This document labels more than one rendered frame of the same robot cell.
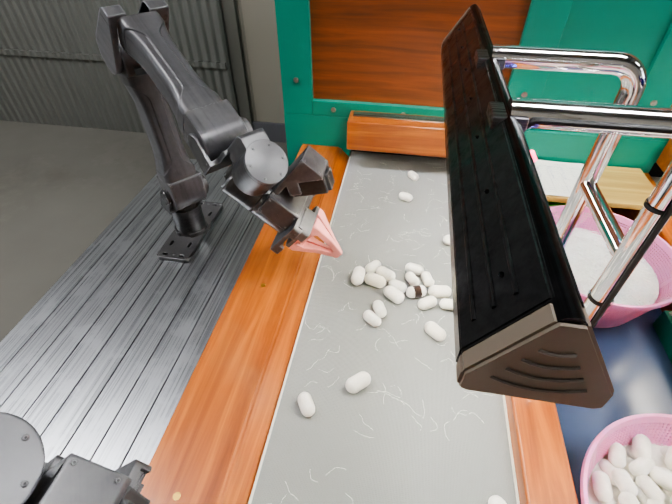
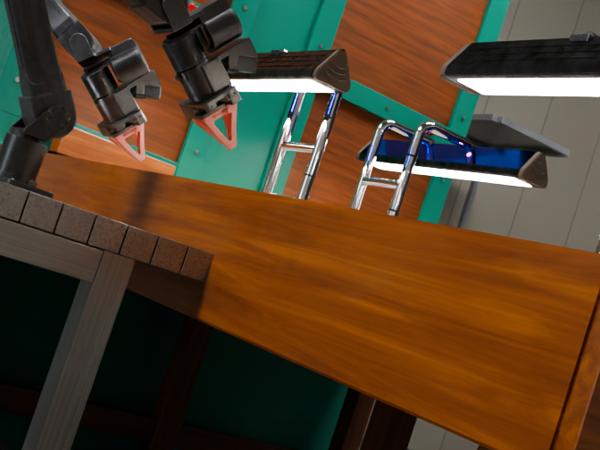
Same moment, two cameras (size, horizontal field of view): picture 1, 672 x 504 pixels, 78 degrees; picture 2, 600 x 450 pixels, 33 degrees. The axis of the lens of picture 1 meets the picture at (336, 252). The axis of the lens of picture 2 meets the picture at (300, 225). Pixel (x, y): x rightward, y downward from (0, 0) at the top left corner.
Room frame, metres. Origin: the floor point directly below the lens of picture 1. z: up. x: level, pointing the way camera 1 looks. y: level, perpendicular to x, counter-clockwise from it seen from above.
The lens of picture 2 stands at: (-1.29, 1.13, 0.65)
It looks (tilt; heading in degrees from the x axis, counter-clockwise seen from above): 4 degrees up; 318
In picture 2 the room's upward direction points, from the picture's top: 18 degrees clockwise
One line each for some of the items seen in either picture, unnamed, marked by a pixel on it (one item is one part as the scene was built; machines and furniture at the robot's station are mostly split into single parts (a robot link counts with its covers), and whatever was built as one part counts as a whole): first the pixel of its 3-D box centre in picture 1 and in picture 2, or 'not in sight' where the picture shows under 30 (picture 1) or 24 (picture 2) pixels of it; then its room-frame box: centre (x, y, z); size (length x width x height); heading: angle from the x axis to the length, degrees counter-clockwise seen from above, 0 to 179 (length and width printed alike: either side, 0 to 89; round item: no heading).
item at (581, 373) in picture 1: (488, 110); (256, 69); (0.42, -0.16, 1.08); 0.62 x 0.08 x 0.07; 170
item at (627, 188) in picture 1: (569, 181); not in sight; (0.76, -0.50, 0.77); 0.33 x 0.15 x 0.01; 80
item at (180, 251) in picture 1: (188, 217); not in sight; (0.71, 0.32, 0.71); 0.20 x 0.07 x 0.08; 170
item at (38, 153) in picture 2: not in sight; (19, 162); (0.12, 0.43, 0.71); 0.20 x 0.07 x 0.08; 170
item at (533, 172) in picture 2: not in sight; (445, 158); (0.33, -0.71, 1.08); 0.62 x 0.08 x 0.07; 170
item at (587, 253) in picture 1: (585, 272); not in sight; (0.54, -0.47, 0.71); 0.22 x 0.22 x 0.06
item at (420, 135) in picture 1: (414, 134); (113, 158); (0.86, -0.18, 0.83); 0.30 x 0.06 x 0.07; 80
